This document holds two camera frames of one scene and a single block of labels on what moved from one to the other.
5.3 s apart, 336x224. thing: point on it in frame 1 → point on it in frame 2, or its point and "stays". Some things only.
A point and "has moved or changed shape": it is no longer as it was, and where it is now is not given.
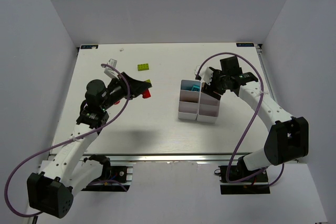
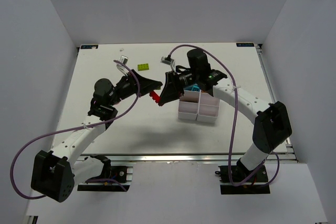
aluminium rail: x=167 y=158 stays
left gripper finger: x=136 y=87 → x=146 y=85
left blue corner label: x=89 y=46 stays
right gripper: x=214 y=80 → x=171 y=84
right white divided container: x=209 y=106 stays
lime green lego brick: x=141 y=67 stays
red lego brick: x=146 y=94 has moved or changed shape
